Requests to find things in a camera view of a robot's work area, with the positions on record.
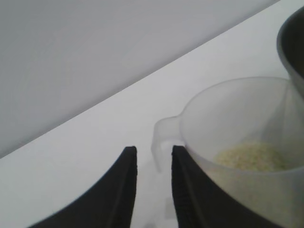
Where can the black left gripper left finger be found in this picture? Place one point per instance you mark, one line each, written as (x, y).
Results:
(107, 202)

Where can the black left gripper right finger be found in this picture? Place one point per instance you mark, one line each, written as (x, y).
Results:
(197, 204)

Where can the white rice grains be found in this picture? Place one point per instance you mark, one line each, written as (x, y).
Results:
(256, 155)

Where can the translucent plastic measuring cup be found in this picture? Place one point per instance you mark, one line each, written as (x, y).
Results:
(237, 114)

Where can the stainless steel mixing bowl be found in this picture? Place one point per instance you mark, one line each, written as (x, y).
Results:
(294, 47)

